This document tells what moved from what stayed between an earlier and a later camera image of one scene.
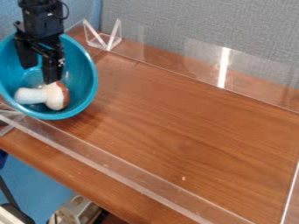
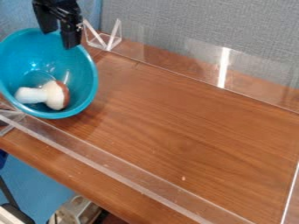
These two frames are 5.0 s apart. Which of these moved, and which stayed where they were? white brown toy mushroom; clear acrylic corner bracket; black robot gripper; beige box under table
Moved: black robot gripper
Stayed: beige box under table; white brown toy mushroom; clear acrylic corner bracket
